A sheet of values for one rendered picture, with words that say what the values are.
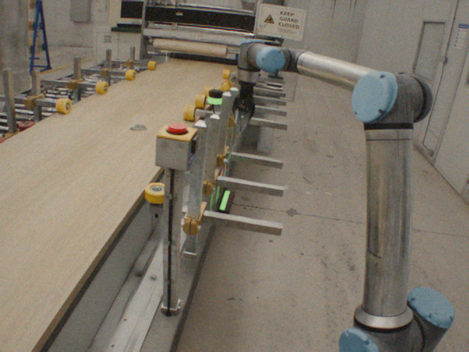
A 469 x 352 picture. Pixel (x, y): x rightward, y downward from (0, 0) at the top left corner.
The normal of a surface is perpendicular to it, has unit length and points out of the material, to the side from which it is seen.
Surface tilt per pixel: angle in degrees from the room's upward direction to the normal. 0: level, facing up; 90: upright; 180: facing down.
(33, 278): 0
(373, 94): 83
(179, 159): 90
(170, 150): 90
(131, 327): 0
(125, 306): 0
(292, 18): 90
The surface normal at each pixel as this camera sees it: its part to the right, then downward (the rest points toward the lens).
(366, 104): -0.91, -0.05
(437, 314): 0.20, -0.91
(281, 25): -0.13, 0.42
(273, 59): 0.33, 0.45
